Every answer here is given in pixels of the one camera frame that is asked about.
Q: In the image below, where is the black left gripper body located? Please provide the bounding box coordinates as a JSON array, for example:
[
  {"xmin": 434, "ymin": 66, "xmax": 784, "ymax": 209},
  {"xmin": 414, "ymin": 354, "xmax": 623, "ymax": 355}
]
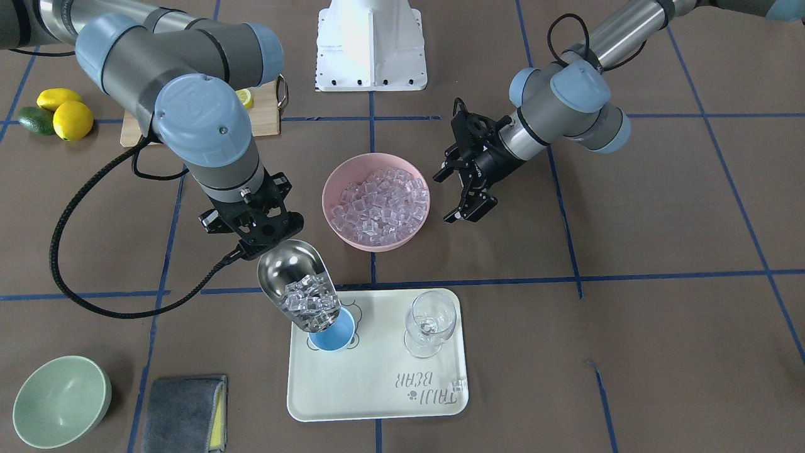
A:
[{"xmin": 445, "ymin": 98, "xmax": 525, "ymax": 188}]

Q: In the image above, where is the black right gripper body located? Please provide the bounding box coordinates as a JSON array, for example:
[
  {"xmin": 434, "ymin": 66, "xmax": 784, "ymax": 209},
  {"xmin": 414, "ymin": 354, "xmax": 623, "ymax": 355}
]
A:
[{"xmin": 198, "ymin": 171, "xmax": 304, "ymax": 261}]

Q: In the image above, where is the metal ice scoop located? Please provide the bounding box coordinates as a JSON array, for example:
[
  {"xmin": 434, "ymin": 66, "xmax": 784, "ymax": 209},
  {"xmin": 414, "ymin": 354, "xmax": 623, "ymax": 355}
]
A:
[{"xmin": 258, "ymin": 240, "xmax": 341, "ymax": 333}]

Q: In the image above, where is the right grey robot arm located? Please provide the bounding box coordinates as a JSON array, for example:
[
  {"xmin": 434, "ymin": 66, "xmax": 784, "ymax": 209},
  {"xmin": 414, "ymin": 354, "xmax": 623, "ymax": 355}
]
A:
[{"xmin": 2, "ymin": 1, "xmax": 304, "ymax": 260}]

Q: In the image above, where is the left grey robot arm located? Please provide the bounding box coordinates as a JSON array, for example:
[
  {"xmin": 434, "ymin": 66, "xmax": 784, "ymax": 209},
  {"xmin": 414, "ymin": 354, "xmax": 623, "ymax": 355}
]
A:
[{"xmin": 434, "ymin": 1, "xmax": 704, "ymax": 223}]

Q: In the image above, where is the pink bowl of ice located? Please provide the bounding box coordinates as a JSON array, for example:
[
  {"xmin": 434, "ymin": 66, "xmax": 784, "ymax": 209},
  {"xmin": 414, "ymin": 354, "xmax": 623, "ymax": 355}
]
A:
[{"xmin": 321, "ymin": 153, "xmax": 431, "ymax": 252}]

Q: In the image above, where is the blue plastic cup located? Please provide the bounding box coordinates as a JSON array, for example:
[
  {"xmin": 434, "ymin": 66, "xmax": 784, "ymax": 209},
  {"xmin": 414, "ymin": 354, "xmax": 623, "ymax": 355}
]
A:
[{"xmin": 308, "ymin": 307, "xmax": 357, "ymax": 352}]

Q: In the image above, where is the wooden cutting board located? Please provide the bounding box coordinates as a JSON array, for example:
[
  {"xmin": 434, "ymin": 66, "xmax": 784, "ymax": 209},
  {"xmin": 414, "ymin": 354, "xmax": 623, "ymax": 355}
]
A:
[{"xmin": 119, "ymin": 75, "xmax": 289, "ymax": 147}]

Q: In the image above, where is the lemon half slice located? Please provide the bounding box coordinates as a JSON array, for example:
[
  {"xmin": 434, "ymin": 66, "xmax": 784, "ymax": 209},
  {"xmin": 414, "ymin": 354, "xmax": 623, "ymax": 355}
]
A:
[{"xmin": 236, "ymin": 88, "xmax": 254, "ymax": 109}]

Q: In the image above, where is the clear wine glass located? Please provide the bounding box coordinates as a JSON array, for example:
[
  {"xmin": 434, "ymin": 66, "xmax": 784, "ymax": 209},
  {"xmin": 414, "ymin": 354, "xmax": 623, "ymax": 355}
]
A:
[{"xmin": 404, "ymin": 290, "xmax": 458, "ymax": 359}]

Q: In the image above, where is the cream serving tray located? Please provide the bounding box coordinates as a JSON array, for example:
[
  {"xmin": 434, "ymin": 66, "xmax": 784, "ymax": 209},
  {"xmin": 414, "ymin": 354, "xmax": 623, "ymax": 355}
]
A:
[{"xmin": 286, "ymin": 289, "xmax": 470, "ymax": 422}]

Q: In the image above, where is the yellow lemon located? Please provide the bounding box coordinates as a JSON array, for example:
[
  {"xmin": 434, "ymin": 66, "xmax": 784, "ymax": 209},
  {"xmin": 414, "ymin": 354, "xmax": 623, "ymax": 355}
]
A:
[
  {"xmin": 53, "ymin": 101, "xmax": 94, "ymax": 142},
  {"xmin": 36, "ymin": 87, "xmax": 83, "ymax": 113}
]

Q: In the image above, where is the green avocado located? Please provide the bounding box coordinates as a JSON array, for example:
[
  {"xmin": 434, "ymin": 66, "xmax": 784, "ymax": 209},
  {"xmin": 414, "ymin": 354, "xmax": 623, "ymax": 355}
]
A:
[{"xmin": 18, "ymin": 106, "xmax": 55, "ymax": 137}]

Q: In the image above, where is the green ceramic bowl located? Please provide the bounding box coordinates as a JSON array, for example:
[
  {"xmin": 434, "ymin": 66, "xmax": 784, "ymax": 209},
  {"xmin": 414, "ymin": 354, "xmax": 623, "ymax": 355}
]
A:
[{"xmin": 13, "ymin": 355, "xmax": 112, "ymax": 449}]

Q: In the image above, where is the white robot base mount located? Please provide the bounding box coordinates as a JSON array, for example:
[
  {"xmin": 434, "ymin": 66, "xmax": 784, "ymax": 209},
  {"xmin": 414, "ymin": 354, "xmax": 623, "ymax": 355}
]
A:
[{"xmin": 314, "ymin": 1, "xmax": 428, "ymax": 92}]

